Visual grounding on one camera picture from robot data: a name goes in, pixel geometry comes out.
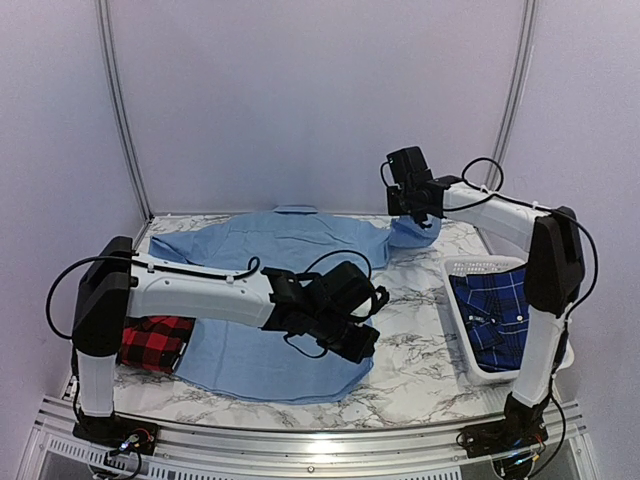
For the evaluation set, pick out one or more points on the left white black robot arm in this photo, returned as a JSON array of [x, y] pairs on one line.
[[121, 283]]

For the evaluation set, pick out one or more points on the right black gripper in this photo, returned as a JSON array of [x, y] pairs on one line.
[[394, 204]]

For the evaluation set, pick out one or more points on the red black plaid folded shirt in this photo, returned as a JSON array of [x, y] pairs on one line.
[[155, 343]]

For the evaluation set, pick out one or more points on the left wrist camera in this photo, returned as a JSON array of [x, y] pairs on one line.
[[378, 299]]

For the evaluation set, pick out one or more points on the white plastic basket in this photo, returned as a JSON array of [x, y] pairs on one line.
[[463, 265]]

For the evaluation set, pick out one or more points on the aluminium front frame rail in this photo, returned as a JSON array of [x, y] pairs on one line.
[[189, 451]]

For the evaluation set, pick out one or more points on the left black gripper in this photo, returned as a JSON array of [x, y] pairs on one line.
[[365, 348]]

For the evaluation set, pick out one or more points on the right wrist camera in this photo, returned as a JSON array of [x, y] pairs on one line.
[[390, 171]]

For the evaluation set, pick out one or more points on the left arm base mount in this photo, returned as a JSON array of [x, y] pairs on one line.
[[115, 434]]

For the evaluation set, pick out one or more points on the right aluminium corner post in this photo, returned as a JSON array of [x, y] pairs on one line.
[[524, 50]]

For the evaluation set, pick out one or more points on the light blue long sleeve shirt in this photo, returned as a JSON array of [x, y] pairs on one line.
[[316, 346]]

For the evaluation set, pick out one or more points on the blue plaid shirt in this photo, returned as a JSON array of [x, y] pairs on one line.
[[495, 316]]

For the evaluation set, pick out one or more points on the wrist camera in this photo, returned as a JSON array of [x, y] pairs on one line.
[[390, 171], [378, 299]]

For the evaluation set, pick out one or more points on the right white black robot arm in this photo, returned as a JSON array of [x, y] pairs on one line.
[[555, 270]]

